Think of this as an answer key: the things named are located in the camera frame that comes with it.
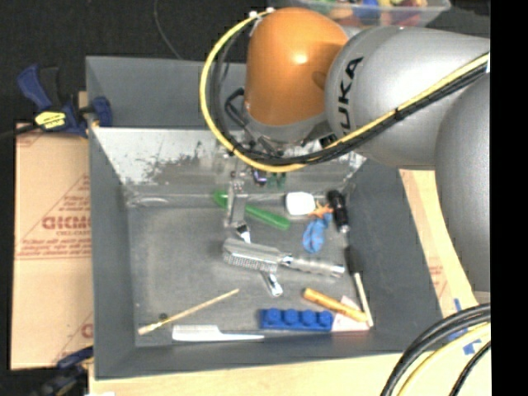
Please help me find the short pale wooden stick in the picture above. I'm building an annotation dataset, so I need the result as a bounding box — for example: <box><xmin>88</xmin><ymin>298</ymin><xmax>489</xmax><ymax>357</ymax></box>
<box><xmin>353</xmin><ymin>272</ymin><xmax>375</xmax><ymax>328</ymax></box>

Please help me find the brown cardboard board red print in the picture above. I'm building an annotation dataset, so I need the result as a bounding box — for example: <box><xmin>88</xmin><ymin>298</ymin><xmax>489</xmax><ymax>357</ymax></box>
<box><xmin>10</xmin><ymin>121</ymin><xmax>457</xmax><ymax>370</ymax></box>

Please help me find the silver metal tool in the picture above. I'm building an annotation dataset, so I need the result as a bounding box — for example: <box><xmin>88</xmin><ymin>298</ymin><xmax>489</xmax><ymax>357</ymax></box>
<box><xmin>222</xmin><ymin>238</ymin><xmax>347</xmax><ymax>279</ymax></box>

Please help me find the blue toy building brick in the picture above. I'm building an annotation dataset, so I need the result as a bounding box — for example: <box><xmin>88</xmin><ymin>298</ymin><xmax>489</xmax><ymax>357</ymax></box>
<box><xmin>258</xmin><ymin>307</ymin><xmax>334</xmax><ymax>332</ymax></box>

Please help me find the yellow-orange tube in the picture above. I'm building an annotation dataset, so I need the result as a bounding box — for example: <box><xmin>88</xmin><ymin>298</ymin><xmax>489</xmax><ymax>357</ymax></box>
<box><xmin>303</xmin><ymin>287</ymin><xmax>368</xmax><ymax>323</ymax></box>

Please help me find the grey metal bin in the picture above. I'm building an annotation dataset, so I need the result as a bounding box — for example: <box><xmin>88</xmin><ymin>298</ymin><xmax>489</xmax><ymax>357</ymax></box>
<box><xmin>85</xmin><ymin>55</ymin><xmax>446</xmax><ymax>379</ymax></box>

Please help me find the blue crumpled toy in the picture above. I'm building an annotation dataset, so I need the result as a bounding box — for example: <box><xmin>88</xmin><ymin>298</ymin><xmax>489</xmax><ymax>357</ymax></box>
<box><xmin>302</xmin><ymin>214</ymin><xmax>333</xmax><ymax>255</ymax></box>

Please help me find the white plastic comb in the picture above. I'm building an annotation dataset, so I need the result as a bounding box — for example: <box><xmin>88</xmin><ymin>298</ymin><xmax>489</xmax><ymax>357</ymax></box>
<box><xmin>172</xmin><ymin>323</ymin><xmax>266</xmax><ymax>343</ymax></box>

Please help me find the green plastic stick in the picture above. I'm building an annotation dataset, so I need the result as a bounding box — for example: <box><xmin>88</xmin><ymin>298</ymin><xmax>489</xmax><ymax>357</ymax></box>
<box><xmin>212</xmin><ymin>191</ymin><xmax>292</xmax><ymax>231</ymax></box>

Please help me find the small shiny metal piece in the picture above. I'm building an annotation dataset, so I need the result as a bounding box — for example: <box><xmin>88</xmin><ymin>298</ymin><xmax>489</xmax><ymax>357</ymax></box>
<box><xmin>262</xmin><ymin>271</ymin><xmax>285</xmax><ymax>298</ymax></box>

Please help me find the black cylinder on white bracket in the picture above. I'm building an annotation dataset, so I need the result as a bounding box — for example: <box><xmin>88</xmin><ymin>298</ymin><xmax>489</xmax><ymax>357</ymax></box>
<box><xmin>285</xmin><ymin>189</ymin><xmax>351</xmax><ymax>233</ymax></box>

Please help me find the pale pink card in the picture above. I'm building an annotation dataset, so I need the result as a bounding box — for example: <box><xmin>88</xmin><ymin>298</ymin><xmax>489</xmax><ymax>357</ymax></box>
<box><xmin>332</xmin><ymin>295</ymin><xmax>370</xmax><ymax>332</ymax></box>

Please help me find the thin pale wooden stick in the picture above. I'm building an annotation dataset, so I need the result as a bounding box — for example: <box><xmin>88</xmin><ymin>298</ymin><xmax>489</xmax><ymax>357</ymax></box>
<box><xmin>138</xmin><ymin>288</ymin><xmax>241</xmax><ymax>337</ymax></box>

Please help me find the orange star-shaped toy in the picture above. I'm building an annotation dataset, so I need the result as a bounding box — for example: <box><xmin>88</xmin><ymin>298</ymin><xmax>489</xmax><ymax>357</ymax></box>
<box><xmin>308</xmin><ymin>202</ymin><xmax>334</xmax><ymax>219</ymax></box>

